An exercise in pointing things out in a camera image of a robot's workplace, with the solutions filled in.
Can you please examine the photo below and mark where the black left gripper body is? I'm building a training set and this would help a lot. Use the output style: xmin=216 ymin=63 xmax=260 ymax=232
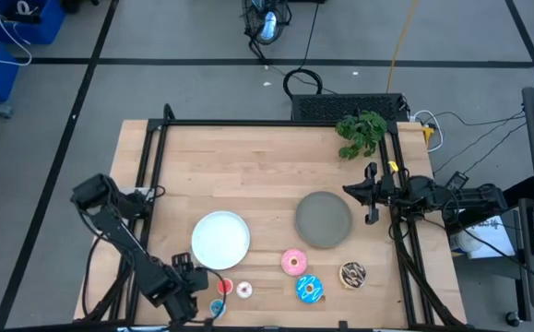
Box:
xmin=172 ymin=252 xmax=210 ymax=296

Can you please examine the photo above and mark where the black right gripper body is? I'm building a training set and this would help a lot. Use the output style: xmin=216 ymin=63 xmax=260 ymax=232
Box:
xmin=364 ymin=161 xmax=397 ymax=226

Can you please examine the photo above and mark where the small blue donut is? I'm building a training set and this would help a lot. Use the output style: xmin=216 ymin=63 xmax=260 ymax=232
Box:
xmin=209 ymin=298 xmax=227 ymax=319

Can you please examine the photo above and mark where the small white sprinkled donut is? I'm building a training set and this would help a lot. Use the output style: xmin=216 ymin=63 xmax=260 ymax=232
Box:
xmin=235 ymin=280 xmax=254 ymax=300

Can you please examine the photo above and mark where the large chocolate frosted donut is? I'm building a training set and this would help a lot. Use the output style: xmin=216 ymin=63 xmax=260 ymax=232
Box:
xmin=338 ymin=260 xmax=368 ymax=291

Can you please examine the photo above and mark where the grey round plate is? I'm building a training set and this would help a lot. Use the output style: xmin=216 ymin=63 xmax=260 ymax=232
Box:
xmin=294 ymin=190 xmax=354 ymax=250

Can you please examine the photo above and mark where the white round plate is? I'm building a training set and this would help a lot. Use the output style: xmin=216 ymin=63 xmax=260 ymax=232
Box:
xmin=190 ymin=210 xmax=252 ymax=271

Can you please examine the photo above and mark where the green leafy plant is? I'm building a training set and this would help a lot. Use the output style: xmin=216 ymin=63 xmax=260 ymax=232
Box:
xmin=334 ymin=109 xmax=388 ymax=161

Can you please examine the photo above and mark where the black power adapter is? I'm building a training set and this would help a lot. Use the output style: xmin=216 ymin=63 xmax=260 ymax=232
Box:
xmin=445 ymin=171 xmax=469 ymax=190

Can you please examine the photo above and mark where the black perforated computer case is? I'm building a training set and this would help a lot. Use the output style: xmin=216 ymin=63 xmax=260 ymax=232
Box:
xmin=291 ymin=92 xmax=409 ymax=124

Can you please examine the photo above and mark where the large pink frosted donut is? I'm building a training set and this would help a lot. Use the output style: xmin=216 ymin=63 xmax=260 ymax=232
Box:
xmin=279 ymin=248 xmax=309 ymax=278

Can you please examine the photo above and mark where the white round cup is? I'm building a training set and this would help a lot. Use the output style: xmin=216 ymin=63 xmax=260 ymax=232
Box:
xmin=455 ymin=229 xmax=482 ymax=253

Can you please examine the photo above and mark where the large blue frosted donut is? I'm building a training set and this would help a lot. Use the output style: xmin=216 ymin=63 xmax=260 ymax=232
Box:
xmin=294 ymin=274 xmax=325 ymax=305

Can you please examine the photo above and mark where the white paper sheet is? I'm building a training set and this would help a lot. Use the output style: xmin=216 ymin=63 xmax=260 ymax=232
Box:
xmin=450 ymin=215 xmax=516 ymax=259

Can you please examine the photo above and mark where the black desk support bar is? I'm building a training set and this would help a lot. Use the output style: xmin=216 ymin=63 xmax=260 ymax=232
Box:
xmin=444 ymin=177 xmax=534 ymax=236

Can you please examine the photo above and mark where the black floor fan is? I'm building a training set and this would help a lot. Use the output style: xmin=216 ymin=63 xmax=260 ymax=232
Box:
xmin=242 ymin=0 xmax=292 ymax=64

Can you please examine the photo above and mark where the blue bin with black items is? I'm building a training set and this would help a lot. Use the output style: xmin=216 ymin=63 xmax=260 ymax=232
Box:
xmin=0 ymin=0 xmax=67 ymax=46

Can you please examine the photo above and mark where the white looped power cable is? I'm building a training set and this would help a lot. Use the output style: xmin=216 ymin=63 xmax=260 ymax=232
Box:
xmin=409 ymin=109 xmax=445 ymax=153

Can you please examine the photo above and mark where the black metal table frame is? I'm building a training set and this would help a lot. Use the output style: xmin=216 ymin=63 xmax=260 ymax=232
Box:
xmin=81 ymin=103 xmax=466 ymax=331

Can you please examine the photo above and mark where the thin black cable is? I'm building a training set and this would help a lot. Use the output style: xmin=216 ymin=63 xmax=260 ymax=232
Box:
xmin=432 ymin=122 xmax=526 ymax=175
xmin=432 ymin=109 xmax=526 ymax=128

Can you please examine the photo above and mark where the black coiled floor cable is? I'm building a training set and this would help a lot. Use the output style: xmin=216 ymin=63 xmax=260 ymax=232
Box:
xmin=283 ymin=0 xmax=326 ymax=99

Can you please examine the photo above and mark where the yellow floor cable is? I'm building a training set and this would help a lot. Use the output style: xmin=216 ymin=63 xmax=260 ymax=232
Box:
xmin=386 ymin=0 xmax=420 ymax=93

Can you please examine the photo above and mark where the white cable over bins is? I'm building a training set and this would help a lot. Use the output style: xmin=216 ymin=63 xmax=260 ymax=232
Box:
xmin=0 ymin=0 xmax=33 ymax=66

